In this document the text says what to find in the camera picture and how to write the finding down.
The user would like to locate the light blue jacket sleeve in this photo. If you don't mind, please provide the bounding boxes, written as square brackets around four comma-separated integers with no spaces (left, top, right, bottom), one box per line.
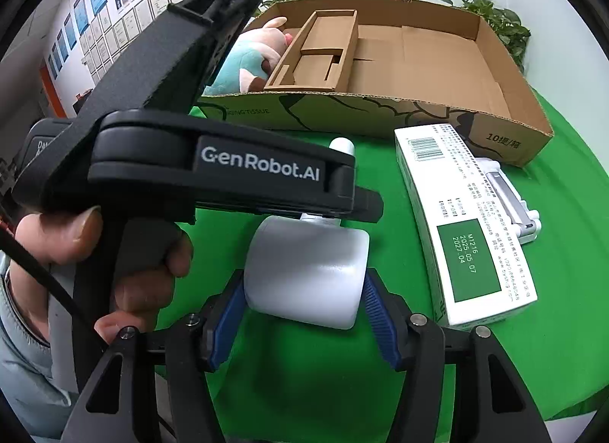
[1,255,77,442]

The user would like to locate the pink teal plush pig toy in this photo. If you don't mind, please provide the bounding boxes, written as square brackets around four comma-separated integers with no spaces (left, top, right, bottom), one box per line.
[203,16,293,96]

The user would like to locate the person's left hand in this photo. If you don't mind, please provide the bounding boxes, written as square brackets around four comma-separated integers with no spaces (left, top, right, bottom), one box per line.
[8,208,194,342]

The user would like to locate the white folding phone stand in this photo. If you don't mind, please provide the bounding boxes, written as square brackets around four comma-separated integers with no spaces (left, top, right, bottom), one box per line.
[475,157,542,245]

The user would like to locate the large shallow cardboard box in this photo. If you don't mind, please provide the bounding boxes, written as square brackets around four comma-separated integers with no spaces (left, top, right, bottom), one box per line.
[198,0,553,166]

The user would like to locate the right potted green plant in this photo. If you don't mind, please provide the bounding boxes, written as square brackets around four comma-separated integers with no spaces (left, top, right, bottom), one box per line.
[439,0,531,74]

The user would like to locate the green tablecloth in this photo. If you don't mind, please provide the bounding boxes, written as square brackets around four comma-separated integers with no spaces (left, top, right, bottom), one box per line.
[209,102,608,442]

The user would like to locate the white handheld lint remover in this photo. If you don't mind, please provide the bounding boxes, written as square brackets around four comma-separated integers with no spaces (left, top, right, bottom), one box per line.
[244,136,371,331]

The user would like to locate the narrow brown cardboard tray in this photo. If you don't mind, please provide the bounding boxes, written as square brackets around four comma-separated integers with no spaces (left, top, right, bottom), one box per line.
[265,10,358,93]

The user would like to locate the white green printed carton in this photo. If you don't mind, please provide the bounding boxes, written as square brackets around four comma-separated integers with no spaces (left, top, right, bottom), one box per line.
[394,124,538,329]

